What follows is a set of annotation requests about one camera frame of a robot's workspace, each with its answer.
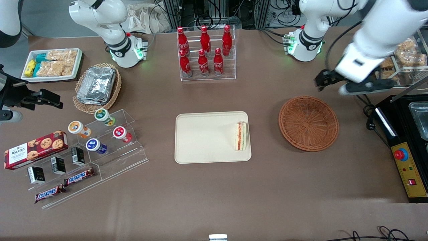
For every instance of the blue lid yogurt cup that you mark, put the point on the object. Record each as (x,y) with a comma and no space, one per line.
(93,145)

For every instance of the clear bag rice crackers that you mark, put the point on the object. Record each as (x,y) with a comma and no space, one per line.
(62,55)
(50,68)

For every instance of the Snickers chocolate bar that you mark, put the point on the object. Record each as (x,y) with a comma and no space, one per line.
(78,177)
(50,193)

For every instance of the clear acrylic bottle rack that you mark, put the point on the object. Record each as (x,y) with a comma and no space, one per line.
(230,67)

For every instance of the beige rectangular plastic tray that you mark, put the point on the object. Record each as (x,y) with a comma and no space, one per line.
(204,137)

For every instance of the white rectangular snack tray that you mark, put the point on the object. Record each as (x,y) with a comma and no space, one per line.
(78,63)

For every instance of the black sealing machine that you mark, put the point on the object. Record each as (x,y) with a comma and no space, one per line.
(401,130)

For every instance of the small black carton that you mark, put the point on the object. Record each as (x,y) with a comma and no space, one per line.
(58,165)
(36,175)
(78,156)

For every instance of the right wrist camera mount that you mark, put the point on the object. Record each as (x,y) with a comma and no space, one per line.
(10,116)

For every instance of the crumpled beige cloth bag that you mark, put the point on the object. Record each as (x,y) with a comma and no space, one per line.
(140,18)

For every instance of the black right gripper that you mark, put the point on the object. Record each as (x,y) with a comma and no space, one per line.
(14,92)

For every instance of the shiny steel pan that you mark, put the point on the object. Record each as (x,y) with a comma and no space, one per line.
(421,120)

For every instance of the yellow snack pack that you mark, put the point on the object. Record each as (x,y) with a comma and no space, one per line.
(30,68)

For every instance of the clear stepped acrylic display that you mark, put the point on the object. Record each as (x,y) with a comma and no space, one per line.
(117,160)

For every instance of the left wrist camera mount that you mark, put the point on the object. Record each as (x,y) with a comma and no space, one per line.
(367,86)

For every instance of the teal snack pack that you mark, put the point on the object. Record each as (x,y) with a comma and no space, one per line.
(41,58)
(36,69)

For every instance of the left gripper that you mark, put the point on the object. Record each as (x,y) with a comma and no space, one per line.
(329,76)

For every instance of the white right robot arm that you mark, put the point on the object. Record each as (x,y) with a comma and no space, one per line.
(100,16)

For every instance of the green lid yogurt cup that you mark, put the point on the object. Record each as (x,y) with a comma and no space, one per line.
(102,115)

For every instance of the light tan wicker basket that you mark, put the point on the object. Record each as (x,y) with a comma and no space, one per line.
(115,90)

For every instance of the stack of foil trays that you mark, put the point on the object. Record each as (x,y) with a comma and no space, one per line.
(97,85)

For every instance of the grey metal lever bar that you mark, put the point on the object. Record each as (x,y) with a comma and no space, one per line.
(409,89)

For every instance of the aluminium frame equipment rack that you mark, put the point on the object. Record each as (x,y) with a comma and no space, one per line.
(234,13)

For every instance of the orange lid yogurt cup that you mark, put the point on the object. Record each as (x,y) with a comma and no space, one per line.
(76,128)

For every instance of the red lid yogurt cup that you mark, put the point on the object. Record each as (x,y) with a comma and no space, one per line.
(119,133)

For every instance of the red Walkers cookie box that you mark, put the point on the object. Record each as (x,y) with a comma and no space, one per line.
(33,150)

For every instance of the triangular white bread sandwich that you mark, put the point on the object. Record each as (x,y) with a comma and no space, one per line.
(241,135)

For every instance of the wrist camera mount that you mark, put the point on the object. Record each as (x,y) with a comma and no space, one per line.
(367,86)
(10,116)

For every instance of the brown round wicker basket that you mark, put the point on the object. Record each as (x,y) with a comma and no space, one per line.
(309,124)

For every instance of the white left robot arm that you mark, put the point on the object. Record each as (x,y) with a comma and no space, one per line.
(384,30)

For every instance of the red cola bottle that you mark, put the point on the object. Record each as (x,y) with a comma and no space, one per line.
(203,64)
(227,39)
(205,39)
(182,40)
(218,63)
(185,65)

